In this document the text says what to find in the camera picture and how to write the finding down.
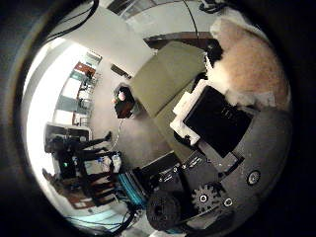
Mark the tan plush dog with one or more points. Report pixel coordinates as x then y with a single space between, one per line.
253 65

